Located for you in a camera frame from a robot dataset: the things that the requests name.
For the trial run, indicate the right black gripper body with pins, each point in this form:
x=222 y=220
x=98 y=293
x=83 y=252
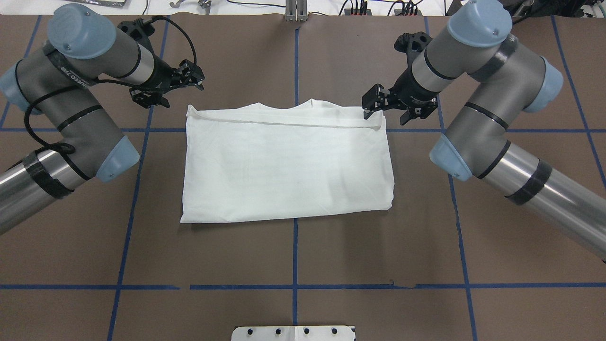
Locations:
x=411 y=94

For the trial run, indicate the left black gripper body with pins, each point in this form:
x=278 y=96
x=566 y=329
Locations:
x=162 y=76

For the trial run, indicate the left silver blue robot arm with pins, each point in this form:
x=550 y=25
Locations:
x=78 y=139

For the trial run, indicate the white long-sleeve printed shirt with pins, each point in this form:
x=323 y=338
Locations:
x=258 y=163

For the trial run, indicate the black power strip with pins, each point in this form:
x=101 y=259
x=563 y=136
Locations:
x=410 y=10

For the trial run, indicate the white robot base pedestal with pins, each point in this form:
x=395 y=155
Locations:
x=295 y=333

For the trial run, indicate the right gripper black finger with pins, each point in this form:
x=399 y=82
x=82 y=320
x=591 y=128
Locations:
x=368 y=113

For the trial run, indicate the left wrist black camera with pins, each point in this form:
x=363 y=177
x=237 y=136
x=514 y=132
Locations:
x=137 y=29

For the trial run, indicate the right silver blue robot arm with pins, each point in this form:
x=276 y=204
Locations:
x=477 y=41

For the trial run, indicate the aluminium frame post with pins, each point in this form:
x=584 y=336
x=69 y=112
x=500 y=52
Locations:
x=296 y=10

